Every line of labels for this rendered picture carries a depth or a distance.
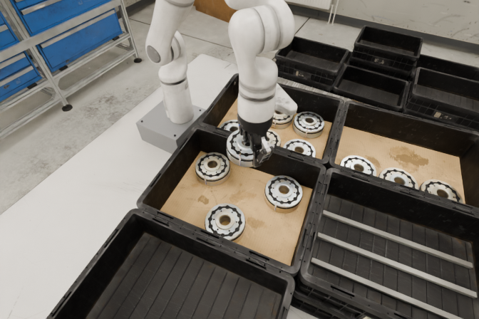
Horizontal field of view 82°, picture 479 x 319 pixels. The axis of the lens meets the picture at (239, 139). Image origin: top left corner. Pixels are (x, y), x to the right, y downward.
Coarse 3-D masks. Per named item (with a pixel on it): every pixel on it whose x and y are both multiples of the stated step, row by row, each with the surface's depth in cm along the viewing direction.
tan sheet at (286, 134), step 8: (232, 112) 103; (224, 120) 100; (272, 128) 97; (288, 128) 97; (328, 128) 97; (280, 136) 94; (288, 136) 94; (296, 136) 94; (320, 136) 94; (328, 136) 94; (312, 144) 92; (320, 144) 92; (320, 152) 89
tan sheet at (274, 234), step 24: (192, 168) 85; (240, 168) 85; (192, 192) 79; (216, 192) 79; (240, 192) 79; (192, 216) 74; (264, 216) 74; (288, 216) 74; (240, 240) 70; (264, 240) 70; (288, 240) 70; (288, 264) 66
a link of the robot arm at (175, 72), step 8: (176, 32) 84; (176, 40) 83; (176, 48) 83; (184, 48) 86; (176, 56) 85; (184, 56) 88; (168, 64) 91; (176, 64) 90; (184, 64) 90; (160, 72) 91; (168, 72) 90; (176, 72) 90; (184, 72) 90; (160, 80) 91; (168, 80) 89; (176, 80) 90; (184, 80) 92
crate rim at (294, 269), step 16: (192, 128) 83; (208, 128) 83; (304, 160) 74; (160, 176) 71; (320, 176) 71; (144, 192) 68; (320, 192) 68; (144, 208) 65; (176, 224) 62; (192, 224) 62; (304, 224) 62; (224, 240) 60; (304, 240) 60; (256, 256) 57; (288, 272) 55
